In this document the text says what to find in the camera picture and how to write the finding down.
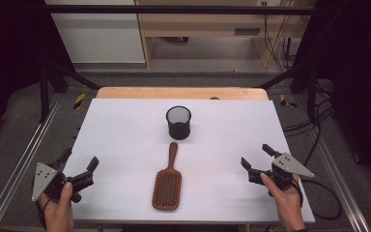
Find white power strip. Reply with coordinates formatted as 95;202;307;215
255;0;282;8

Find white cabinet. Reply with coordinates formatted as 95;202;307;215
43;0;146;64

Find black mesh cup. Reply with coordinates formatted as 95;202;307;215
165;105;192;141

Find brown wooden hairbrush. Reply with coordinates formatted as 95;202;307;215
152;141;183;212

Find hanging desk cables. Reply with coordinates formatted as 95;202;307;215
262;13;303;72

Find person's left hand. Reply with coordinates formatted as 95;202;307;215
38;181;75;232

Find aluminium rail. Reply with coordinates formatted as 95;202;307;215
0;92;64;232
293;96;371;232

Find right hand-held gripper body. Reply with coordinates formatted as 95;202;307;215
263;153;316;197

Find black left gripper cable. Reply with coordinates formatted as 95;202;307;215
34;198;53;232

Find light wooden desk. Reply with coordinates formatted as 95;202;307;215
134;0;317;70

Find black curtain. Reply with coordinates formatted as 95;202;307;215
293;0;371;196
0;0;75;151

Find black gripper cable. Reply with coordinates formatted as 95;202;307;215
34;198;53;232
298;177;343;222

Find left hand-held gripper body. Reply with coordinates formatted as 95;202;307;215
31;160;82;204

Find yellow black tape marker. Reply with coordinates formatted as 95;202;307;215
72;93;87;110
279;94;298;109

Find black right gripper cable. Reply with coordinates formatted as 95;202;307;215
298;177;343;222

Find person's right hand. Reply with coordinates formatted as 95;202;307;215
259;172;304;226

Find black frame strut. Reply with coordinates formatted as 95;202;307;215
39;60;103;124
253;62;319;121

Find black horizontal frame bar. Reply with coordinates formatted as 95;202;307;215
43;4;318;15

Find white board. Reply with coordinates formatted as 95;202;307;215
57;98;317;225

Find black floor cables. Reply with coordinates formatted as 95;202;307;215
282;81;336;167

